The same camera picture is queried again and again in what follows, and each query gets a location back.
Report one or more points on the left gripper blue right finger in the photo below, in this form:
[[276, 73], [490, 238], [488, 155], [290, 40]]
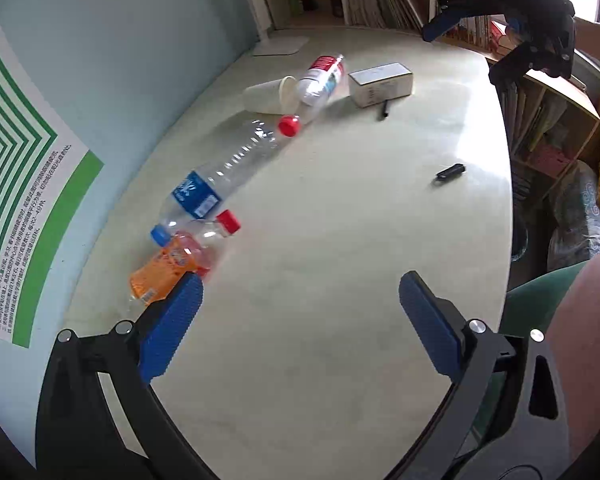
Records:
[[437, 323]]

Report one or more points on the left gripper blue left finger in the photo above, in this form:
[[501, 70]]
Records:
[[164, 324]]

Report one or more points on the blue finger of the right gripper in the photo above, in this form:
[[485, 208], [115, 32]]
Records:
[[453, 11], [516, 64]]

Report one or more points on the dark round trash bin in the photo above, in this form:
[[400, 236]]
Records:
[[520, 242]]

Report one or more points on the person right hand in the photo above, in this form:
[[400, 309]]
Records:
[[588, 37]]

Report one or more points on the orange label bottle red cap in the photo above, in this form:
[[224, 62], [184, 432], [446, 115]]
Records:
[[190, 245]]

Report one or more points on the teal trouser leg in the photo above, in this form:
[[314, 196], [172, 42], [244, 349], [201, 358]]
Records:
[[532, 305]]

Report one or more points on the white gold medicine box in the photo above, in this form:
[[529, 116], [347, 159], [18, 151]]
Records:
[[380, 83]]

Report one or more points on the blue label water bottle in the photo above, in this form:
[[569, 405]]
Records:
[[203, 190]]

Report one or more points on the patterned grey cushion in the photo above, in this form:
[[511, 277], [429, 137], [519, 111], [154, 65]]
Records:
[[574, 205]]

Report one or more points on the clear bottle red cap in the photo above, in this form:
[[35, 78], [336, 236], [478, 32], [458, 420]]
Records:
[[313, 91]]

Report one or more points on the white desk lamp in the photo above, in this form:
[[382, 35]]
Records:
[[270, 42]]

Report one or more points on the white paper cup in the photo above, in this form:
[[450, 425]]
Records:
[[275, 97]]

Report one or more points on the green striped wall poster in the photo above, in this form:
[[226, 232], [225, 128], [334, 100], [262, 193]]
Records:
[[45, 171]]

